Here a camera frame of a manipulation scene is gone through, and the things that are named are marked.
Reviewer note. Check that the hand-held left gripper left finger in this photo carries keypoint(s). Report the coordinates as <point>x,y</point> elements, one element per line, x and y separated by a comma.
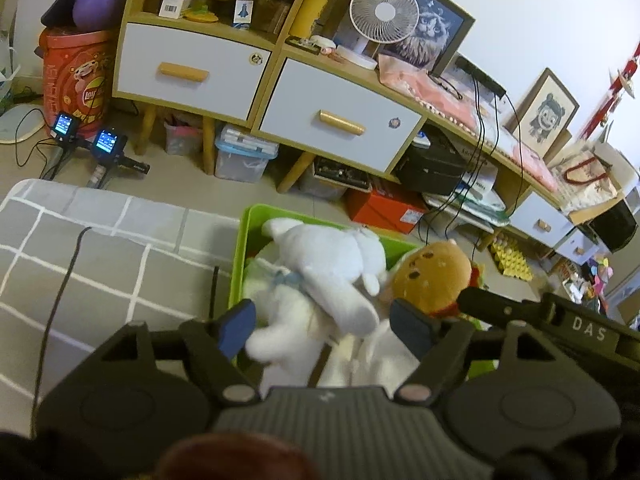
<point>240,322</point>

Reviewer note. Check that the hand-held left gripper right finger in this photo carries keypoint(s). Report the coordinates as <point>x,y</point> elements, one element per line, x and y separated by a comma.
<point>407,322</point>

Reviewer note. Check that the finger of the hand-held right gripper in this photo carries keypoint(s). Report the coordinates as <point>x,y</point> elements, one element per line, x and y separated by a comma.
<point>500,306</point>

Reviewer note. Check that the brown plush toy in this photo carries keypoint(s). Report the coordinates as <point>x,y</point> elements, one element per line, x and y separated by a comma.
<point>430,275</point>

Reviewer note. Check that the green plastic bin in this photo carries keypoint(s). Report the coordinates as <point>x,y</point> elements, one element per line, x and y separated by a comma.
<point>239,260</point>

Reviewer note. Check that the white plush dog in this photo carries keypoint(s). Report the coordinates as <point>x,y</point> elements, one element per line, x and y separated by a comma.
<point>320,255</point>

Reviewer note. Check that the tray of yellow toys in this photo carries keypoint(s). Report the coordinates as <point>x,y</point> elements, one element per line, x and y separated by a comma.
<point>510,257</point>

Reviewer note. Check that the pile of colourful toys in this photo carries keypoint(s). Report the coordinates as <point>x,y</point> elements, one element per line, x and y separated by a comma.
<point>582,280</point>

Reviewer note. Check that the small white drawer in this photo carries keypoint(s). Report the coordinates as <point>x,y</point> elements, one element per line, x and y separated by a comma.
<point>537,217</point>
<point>575,247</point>

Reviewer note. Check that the black waste bin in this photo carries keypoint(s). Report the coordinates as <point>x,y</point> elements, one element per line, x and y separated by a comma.
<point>612,225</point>

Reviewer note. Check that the orange shoe box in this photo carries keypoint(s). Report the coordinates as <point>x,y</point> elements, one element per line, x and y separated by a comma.
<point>385,207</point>

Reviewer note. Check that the dark red cloth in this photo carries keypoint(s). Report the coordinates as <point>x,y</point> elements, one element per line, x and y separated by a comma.
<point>240,457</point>

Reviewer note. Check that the grey checked blanket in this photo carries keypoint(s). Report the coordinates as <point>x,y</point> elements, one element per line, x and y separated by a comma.
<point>100,270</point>

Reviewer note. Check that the black printer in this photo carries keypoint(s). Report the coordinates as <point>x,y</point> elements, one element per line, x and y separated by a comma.
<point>430,165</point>

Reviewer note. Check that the clear box with dark contents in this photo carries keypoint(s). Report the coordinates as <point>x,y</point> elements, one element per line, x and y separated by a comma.
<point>335,177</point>

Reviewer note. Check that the clear box with blue lid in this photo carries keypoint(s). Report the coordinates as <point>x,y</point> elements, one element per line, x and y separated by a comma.
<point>245,155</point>

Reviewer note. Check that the pink storage box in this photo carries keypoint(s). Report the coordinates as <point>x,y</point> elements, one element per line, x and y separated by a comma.
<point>182,137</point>

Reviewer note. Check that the framed cartoon girl drawing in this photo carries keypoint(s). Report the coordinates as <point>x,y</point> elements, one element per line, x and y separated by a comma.
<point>545,110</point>

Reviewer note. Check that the handheld device with lit screen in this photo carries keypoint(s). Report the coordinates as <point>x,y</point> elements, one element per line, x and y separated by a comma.
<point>106,142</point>
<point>65,126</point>

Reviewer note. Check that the black eyeglasses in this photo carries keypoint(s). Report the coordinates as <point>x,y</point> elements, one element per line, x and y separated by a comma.
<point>445,85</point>

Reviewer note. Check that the black power strip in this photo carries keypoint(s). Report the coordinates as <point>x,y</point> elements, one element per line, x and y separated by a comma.
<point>480,76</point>

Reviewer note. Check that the white drawer with sticker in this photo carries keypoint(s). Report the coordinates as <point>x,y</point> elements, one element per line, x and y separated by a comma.
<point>310,95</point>

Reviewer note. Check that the red hanging decorations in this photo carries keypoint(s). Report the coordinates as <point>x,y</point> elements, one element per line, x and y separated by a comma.
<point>615,95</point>

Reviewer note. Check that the long wooden cabinet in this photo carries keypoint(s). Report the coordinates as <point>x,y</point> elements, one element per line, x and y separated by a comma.
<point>280,60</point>

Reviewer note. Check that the white drawer with lock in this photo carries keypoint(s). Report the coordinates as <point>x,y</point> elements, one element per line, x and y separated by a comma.
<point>200,55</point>

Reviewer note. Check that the framed cat picture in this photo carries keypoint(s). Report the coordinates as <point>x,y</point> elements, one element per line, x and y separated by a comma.
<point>430,25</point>

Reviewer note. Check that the red snack bucket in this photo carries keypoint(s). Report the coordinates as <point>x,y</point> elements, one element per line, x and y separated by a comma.
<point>75,80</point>

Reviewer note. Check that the white round stand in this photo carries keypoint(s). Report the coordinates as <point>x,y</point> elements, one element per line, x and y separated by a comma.
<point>20,125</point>

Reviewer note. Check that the small blue and white box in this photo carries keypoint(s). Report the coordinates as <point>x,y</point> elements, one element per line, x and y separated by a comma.
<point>242,12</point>

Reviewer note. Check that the white desk fan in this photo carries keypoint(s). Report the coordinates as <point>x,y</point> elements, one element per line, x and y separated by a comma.
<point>384,12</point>

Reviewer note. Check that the yellow roll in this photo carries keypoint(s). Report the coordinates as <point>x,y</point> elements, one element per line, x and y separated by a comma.
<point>310,10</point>

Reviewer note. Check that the white plastic bag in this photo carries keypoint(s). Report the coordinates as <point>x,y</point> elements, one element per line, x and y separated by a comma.
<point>6,70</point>

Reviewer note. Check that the purple ball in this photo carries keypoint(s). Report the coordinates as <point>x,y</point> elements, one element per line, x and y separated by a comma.
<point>97,2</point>

